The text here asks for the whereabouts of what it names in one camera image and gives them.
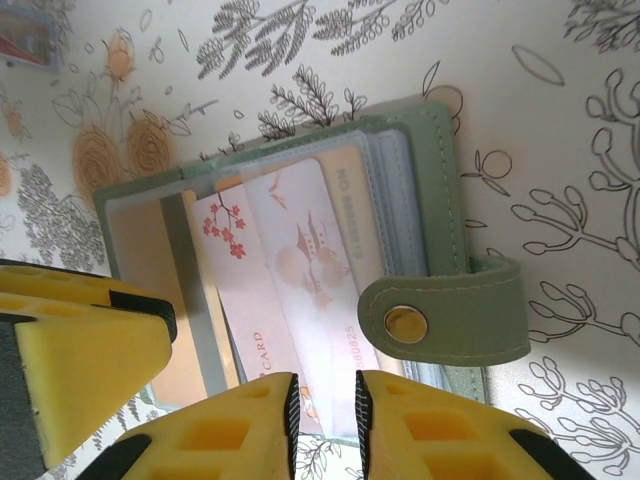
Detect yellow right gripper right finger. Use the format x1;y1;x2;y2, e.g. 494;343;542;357
353;369;590;480

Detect gold VIP card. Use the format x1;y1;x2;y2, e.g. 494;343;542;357
107;197;226;407
214;144;371;281

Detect green transparent card case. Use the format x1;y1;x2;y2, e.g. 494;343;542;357
92;99;531;444

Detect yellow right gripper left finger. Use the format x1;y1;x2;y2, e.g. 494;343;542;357
92;371;302;480

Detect clear acrylic card organizer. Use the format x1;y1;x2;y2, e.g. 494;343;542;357
0;0;62;75

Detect pink blossom print card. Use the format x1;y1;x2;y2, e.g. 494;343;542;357
192;158;381;436

